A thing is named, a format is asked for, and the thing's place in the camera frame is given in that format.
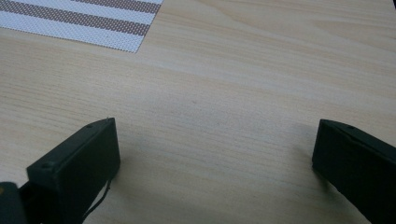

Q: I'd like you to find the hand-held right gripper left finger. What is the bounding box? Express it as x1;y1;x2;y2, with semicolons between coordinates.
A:
19;117;121;224

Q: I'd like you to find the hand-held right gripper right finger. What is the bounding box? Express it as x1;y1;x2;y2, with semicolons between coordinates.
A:
312;119;396;224

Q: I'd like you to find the striped woven placemat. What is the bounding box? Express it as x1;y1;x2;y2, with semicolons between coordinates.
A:
0;0;165;53

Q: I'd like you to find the thin black cable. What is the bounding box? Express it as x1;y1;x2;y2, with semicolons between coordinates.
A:
82;179;112;222

